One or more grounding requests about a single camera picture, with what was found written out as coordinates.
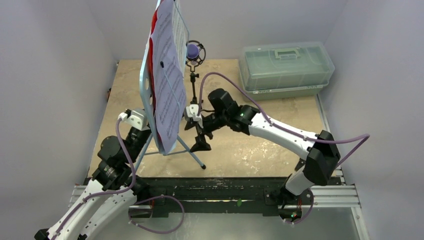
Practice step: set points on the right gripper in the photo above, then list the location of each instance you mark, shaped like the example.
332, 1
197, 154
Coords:
209, 125

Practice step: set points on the light blue music stand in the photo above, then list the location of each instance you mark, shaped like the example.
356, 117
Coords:
146, 97

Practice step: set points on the black tripod microphone stand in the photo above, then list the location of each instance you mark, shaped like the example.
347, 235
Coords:
193, 64

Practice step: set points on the purple microphone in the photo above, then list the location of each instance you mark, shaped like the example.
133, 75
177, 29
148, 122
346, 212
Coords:
192, 51

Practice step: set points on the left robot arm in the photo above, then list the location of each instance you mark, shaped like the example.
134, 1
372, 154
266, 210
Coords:
106, 195

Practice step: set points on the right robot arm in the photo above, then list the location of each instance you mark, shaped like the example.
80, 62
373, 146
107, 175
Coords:
318, 150

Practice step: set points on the translucent green storage box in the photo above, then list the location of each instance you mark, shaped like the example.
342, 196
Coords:
286, 70

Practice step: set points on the white sheet music page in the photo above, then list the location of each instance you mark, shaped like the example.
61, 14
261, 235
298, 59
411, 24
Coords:
180, 34

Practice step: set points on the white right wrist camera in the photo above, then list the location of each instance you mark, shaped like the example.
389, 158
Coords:
193, 113

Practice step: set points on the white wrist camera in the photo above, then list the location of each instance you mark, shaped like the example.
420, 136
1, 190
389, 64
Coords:
137, 118
193, 113

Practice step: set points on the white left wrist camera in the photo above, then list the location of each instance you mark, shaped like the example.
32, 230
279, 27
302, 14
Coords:
137, 118

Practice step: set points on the black mounting rail base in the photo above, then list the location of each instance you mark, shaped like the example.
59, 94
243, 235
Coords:
161, 196

